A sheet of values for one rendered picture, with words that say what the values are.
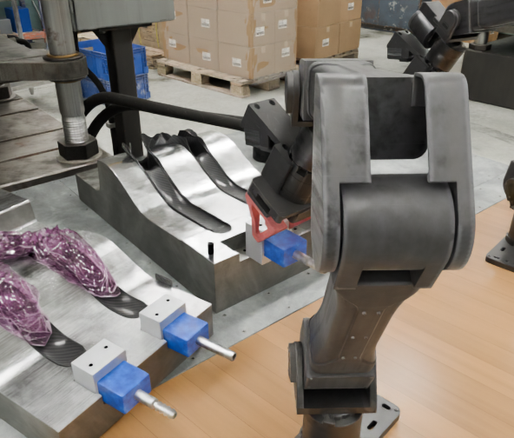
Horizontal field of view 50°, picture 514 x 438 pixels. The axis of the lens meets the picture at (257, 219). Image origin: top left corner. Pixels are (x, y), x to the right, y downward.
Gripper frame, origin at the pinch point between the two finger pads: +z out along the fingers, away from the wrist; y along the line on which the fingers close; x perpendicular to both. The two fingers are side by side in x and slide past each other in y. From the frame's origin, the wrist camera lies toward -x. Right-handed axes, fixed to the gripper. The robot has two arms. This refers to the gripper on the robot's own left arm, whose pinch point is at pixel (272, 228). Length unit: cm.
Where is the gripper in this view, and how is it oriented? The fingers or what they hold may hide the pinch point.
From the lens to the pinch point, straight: 75.2
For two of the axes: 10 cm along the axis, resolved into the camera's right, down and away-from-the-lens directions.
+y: -7.7, 3.1, -5.6
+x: 5.6, 7.4, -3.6
